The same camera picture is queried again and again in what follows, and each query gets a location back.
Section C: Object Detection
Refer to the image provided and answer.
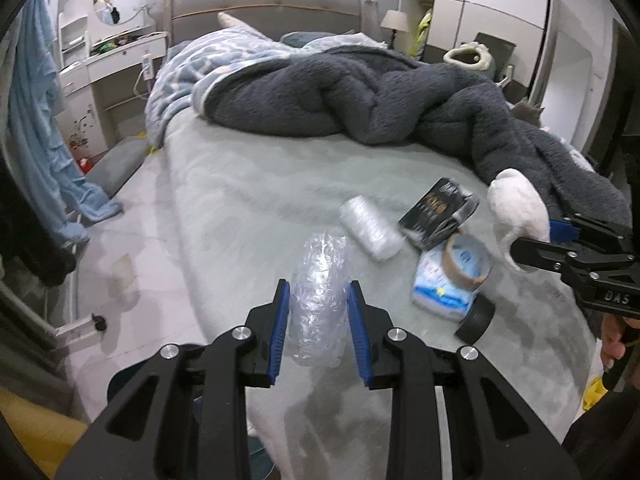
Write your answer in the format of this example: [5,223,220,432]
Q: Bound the blue white tissue pack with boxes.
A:
[411,243,476,322]

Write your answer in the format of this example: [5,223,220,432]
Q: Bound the clear bubble wrap roll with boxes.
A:
[286,232,349,368]

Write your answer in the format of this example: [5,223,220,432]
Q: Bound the black tape roll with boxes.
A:
[454,294,496,344]

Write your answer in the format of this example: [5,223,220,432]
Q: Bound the brown tape roll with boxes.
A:
[442,233,492,292]

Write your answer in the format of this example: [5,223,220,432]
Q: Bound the black snack wrapper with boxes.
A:
[398,178,480,252]

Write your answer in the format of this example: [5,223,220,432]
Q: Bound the person right hand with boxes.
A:
[600,314,639,368]

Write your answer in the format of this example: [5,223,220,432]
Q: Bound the white plastic wrap roll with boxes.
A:
[340,195,405,261]

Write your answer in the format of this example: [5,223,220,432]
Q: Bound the white clothes rack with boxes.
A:
[1,274,108,350]

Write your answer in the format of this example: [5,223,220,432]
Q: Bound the cream plush cat bed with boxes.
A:
[442,41,496,76]

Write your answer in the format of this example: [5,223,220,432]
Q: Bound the yellow curtain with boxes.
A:
[1,388,88,479]

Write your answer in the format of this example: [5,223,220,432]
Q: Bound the grey floor cushion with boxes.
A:
[86,136,150,198]

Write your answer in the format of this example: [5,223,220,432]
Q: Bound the white wardrobe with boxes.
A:
[398,0,556,104]

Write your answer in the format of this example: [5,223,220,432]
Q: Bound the light blue hanging garment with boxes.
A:
[9,0,122,246]

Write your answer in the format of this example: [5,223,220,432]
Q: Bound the dark grey fleece blanket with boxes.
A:
[201,47,631,226]

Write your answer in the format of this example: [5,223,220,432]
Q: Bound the white bedside lamp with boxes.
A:
[381,10,409,49]

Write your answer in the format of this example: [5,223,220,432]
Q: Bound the blue white patterned quilt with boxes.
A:
[145,25,386,148]

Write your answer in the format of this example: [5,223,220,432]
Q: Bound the white power strip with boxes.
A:
[141,54,154,81]

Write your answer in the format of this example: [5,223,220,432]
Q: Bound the white pillow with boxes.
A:
[217,12,254,30]

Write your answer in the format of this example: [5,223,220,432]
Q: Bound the white dressing table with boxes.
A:
[58,10,167,159]

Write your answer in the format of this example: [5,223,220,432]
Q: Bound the grey padded headboard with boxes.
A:
[163,0,363,44]

